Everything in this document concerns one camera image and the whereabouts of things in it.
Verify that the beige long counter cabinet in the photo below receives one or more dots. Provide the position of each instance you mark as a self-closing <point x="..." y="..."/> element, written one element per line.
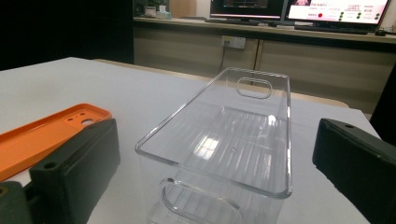
<point x="311" y="65"/>

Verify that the orange phone case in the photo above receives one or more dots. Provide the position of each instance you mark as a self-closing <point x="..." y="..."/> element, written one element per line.
<point x="28" y="143"/>

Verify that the black keyboard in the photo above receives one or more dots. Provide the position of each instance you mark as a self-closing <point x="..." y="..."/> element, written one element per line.
<point x="233" y="21"/>
<point x="330" y="29"/>

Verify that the white wall socket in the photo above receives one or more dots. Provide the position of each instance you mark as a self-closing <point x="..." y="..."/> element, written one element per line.
<point x="233" y="42"/>

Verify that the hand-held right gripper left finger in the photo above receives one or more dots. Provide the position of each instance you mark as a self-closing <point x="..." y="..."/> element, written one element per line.
<point x="71" y="180"/>

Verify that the clear plastic container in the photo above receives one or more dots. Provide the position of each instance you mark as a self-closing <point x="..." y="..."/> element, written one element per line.
<point x="236" y="140"/>

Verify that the pale tissue box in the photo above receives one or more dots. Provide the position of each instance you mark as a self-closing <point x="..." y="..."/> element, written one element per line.
<point x="163" y="13"/>

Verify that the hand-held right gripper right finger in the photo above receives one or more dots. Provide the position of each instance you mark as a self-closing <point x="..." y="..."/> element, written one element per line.
<point x="361" y="161"/>

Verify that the small potted plant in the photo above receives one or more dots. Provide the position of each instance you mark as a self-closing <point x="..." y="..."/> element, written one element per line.
<point x="150" y="9"/>

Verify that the dark computer monitor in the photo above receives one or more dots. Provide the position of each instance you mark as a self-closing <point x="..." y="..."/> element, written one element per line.
<point x="246" y="7"/>

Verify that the dark curtain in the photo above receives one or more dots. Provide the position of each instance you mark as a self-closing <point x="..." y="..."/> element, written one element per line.
<point x="62" y="28"/>

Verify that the black computer mouse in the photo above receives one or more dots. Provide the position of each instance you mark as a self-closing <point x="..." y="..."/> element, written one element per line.
<point x="380" y="32"/>

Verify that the bright white-screen computer monitor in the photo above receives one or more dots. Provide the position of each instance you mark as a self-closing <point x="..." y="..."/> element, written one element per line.
<point x="336" y="11"/>

